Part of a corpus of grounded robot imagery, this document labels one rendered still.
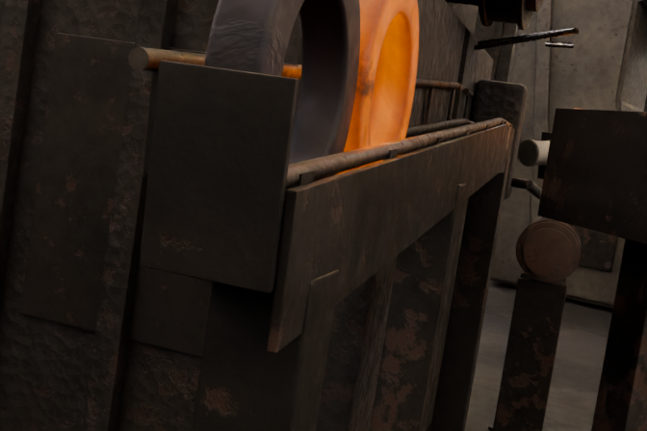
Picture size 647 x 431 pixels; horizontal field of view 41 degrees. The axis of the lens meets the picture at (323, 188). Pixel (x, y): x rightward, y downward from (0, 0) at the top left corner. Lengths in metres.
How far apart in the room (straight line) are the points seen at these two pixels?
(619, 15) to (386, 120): 3.59
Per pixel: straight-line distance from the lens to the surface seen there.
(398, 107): 0.76
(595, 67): 4.29
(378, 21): 0.63
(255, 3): 0.44
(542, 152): 1.95
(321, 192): 0.47
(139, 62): 0.46
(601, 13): 4.33
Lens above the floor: 0.65
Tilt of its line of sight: 4 degrees down
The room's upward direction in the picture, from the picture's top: 9 degrees clockwise
